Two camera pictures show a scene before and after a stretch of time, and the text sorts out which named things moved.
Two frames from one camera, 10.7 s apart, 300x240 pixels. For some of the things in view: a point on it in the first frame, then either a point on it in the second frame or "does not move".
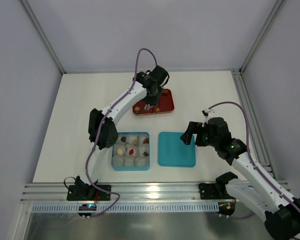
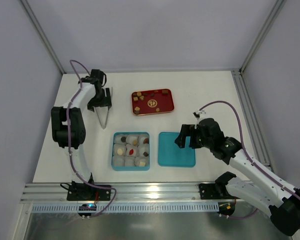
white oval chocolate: x=119 y=151 does not move
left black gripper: x=151 y=100 → x=101 y=103
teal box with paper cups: x=131 y=152 does not move
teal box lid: x=172 y=151 does not move
